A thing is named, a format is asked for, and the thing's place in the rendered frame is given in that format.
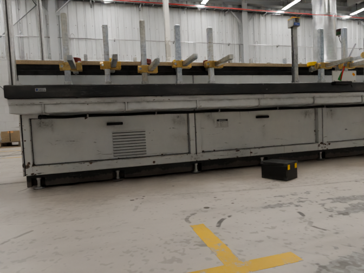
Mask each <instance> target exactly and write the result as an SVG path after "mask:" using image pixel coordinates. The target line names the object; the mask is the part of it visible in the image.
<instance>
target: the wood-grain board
mask: <svg viewBox="0 0 364 273"><path fill-rule="evenodd" d="M62 62H64V61H45V60H16V64H46V65H59V63H62ZM100 62H102V61H81V63H82V65H100ZM140 65H141V62H125V61H121V66H140ZM191 65H192V66H204V65H203V62H192V63H191ZM158 66H172V62H160V64H159V65H158ZM223 67H292V64H284V63H224V64H223ZM298 67H307V64H298ZM355 67H356V68H364V66H363V65H360V66H355Z"/></svg>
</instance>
